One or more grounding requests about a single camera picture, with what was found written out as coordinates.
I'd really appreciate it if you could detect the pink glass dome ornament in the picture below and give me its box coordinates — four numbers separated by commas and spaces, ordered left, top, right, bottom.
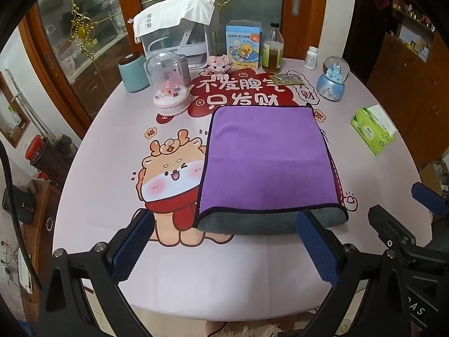
145, 51, 191, 117

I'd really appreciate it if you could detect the black cable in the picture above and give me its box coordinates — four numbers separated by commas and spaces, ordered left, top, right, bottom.
0, 140, 43, 292

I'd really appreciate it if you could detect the green tissue pack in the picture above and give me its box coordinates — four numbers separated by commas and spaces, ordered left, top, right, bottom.
351, 104, 398, 155

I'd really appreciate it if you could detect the teal cylindrical speaker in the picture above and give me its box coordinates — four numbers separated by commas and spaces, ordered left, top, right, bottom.
118, 53, 150, 93

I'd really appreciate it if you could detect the amber liquid glass bottle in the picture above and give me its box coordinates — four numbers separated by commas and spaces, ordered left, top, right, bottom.
262, 22, 284, 73

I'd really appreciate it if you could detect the white plastic appliance box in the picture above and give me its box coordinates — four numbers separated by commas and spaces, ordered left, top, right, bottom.
141, 19, 215, 69

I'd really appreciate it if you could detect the purple and grey towel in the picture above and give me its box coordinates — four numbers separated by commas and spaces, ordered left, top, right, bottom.
193, 105, 349, 235

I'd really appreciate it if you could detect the silver metal can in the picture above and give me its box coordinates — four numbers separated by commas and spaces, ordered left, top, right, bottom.
178, 54, 191, 86

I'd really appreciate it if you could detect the pink plush toy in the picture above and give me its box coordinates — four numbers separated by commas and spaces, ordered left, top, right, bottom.
207, 55, 232, 74

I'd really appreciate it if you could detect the gold foil packet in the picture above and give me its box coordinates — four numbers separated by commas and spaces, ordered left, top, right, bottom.
270, 72, 305, 86

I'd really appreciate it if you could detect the white folded cloth bag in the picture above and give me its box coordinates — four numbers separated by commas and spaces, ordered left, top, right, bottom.
132, 0, 216, 44

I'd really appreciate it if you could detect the dark wooden shelf cabinet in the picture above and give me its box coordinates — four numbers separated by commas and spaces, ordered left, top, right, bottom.
354, 0, 449, 169

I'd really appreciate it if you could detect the small white pill bottle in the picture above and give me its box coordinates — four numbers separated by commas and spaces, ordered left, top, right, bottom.
304, 46, 318, 70

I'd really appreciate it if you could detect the blue duck printed box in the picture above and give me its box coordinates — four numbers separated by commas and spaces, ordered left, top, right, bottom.
225, 20, 262, 70

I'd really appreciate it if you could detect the blue castle snow globe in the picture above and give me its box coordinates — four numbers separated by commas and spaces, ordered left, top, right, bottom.
316, 56, 351, 102

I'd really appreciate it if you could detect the wooden glass display cabinet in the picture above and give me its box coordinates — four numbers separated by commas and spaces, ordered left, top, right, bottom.
19, 0, 143, 137

